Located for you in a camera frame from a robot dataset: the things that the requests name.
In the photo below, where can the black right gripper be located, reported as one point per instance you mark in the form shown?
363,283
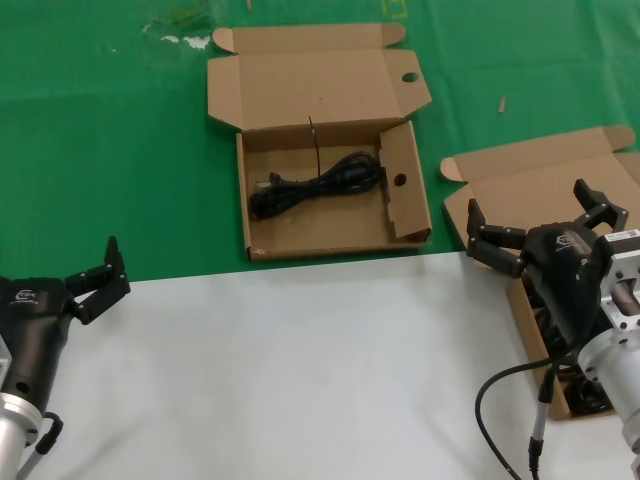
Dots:
565,270

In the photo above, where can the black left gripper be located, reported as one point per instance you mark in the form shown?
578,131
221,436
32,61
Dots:
30,320

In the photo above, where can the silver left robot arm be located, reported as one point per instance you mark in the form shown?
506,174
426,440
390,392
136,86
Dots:
12,430

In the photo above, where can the open cardboard box with holes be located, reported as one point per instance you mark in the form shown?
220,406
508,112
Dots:
310,80

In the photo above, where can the green table mat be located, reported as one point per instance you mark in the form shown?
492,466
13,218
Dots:
100,150

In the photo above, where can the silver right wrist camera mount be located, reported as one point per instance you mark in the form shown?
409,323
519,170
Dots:
625,280

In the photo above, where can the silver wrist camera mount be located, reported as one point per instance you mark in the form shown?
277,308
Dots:
4,365
625,280

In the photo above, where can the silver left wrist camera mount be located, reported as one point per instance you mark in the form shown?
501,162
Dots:
4,365

